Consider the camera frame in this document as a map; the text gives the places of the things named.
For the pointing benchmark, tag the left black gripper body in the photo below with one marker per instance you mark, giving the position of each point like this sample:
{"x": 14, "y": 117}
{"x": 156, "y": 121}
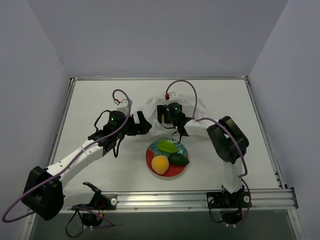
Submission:
{"x": 136, "y": 124}

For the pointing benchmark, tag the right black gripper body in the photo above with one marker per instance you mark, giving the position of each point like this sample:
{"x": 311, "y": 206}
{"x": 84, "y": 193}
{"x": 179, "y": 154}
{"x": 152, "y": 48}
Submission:
{"x": 162, "y": 114}

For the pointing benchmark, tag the white translucent plastic bag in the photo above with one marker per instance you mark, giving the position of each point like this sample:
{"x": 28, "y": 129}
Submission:
{"x": 150, "y": 112}

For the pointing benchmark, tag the yellow-green fake fruit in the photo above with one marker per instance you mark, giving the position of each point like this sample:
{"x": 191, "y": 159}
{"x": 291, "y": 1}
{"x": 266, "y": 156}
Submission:
{"x": 167, "y": 146}

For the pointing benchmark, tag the orange fake fruit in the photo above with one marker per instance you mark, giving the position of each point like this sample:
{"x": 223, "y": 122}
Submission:
{"x": 160, "y": 164}

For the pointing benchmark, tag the dark green fake avocado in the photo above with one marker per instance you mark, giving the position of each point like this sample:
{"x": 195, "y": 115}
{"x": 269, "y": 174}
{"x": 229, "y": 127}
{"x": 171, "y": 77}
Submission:
{"x": 178, "y": 159}

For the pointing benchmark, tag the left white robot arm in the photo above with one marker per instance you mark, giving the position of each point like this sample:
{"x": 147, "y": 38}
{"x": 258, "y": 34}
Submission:
{"x": 43, "y": 192}

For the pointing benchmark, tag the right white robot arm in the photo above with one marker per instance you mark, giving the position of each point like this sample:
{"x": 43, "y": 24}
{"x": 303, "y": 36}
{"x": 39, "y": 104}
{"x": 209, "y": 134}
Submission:
{"x": 229, "y": 142}

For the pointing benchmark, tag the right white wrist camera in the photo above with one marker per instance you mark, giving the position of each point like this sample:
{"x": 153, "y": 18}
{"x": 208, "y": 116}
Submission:
{"x": 171, "y": 96}

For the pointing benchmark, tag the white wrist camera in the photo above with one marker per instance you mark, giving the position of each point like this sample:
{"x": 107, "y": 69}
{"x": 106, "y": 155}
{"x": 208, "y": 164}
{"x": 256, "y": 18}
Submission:
{"x": 171, "y": 96}
{"x": 123, "y": 105}

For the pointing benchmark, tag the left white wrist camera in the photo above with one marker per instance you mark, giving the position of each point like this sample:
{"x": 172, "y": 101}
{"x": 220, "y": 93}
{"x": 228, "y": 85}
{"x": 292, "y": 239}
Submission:
{"x": 123, "y": 105}

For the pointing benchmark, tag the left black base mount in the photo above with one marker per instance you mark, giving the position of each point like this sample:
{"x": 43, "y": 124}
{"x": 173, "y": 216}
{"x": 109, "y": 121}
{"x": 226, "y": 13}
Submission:
{"x": 91, "y": 214}

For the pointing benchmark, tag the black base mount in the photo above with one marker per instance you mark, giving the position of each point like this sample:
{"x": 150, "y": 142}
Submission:
{"x": 228, "y": 208}
{"x": 91, "y": 214}

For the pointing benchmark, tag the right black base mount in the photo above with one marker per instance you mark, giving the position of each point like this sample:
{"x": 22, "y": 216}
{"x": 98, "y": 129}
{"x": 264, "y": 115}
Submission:
{"x": 228, "y": 208}

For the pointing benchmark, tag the aluminium front rail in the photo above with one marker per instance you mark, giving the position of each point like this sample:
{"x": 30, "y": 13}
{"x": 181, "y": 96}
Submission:
{"x": 181, "y": 201}

